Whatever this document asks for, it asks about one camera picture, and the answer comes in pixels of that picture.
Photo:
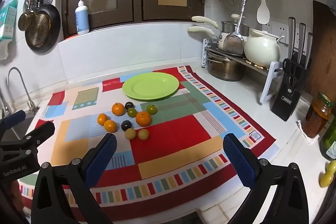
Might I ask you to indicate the black kitchen scissors in block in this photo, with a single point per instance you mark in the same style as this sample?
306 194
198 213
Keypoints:
292 73

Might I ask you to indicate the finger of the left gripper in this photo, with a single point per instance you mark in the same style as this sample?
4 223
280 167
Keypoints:
29 144
12 120

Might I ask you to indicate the large steel stockpot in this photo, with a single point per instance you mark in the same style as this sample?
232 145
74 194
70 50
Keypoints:
223 68

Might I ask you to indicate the white ceramic teapot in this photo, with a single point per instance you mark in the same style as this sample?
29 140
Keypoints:
261 48

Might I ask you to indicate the yellow plum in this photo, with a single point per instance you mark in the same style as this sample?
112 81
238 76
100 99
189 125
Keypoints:
143 134
130 134

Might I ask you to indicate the steel knife handle right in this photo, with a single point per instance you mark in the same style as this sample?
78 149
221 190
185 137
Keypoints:
308 49

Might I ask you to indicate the cream pan lower handle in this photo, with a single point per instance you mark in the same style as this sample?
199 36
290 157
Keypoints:
201 29

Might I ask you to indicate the brass hanging small pan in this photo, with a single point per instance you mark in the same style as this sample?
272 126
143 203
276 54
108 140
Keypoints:
26 20

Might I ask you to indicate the dark plum front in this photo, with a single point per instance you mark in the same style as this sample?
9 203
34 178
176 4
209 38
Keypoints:
126 124

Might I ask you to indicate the dark plum back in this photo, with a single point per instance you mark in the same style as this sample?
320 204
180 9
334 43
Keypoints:
129 105

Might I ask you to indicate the white wall power sockets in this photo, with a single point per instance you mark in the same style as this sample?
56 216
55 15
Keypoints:
281 29

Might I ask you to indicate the green tomato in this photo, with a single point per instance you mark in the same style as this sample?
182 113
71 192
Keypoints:
151 109
132 112

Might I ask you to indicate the cream pan upper handle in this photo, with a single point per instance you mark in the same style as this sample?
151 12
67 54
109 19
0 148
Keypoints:
203 19

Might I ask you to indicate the steel knife handle left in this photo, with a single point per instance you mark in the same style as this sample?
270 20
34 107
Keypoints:
291 36

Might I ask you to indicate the blue white pump bottle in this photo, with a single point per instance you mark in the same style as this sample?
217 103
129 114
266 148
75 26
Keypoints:
82 18

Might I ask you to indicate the green glass bottle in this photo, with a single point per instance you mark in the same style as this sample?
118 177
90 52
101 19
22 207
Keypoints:
327 144

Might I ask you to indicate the colourful patchwork table mat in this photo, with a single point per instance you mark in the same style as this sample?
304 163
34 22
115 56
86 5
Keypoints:
168 152

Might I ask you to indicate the brown wooden cutting board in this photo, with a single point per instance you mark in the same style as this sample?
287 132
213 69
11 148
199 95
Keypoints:
321 76

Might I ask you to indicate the small orange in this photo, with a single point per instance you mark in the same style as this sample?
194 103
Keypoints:
102 118
110 126

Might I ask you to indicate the yellow green fruit at edge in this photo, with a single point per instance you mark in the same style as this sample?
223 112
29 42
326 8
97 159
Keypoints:
328 177

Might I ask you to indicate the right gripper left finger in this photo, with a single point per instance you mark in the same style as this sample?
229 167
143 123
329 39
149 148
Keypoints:
50 204

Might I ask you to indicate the large orange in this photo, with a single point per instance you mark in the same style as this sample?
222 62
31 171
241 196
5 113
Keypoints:
143 118

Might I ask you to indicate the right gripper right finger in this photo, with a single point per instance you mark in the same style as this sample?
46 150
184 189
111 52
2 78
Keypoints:
289 203

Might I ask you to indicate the teal white box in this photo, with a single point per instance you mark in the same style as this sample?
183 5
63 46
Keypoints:
8 17

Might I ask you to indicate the steel pot with lid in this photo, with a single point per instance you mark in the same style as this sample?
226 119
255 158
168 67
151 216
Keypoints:
230 25

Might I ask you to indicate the dark plum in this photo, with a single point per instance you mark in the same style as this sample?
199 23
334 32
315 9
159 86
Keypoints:
126 124
129 105

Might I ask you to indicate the steel knife handle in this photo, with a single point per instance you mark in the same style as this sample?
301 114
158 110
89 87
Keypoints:
291 36
308 49
302 31

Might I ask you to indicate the green plastic plate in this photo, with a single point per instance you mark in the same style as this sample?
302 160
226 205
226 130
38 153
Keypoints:
150 86

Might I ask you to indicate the steel knife handle middle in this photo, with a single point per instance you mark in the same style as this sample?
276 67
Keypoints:
302 31

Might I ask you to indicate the jar of chili sauce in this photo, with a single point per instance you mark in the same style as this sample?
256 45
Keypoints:
318 114

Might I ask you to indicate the cream pan handle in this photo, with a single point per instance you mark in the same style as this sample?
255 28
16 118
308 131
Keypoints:
203 19
201 29

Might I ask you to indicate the white metal shelf rack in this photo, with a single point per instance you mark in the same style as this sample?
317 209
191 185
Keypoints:
272 74

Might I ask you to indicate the black knife block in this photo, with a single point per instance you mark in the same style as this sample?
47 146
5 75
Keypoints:
287 99

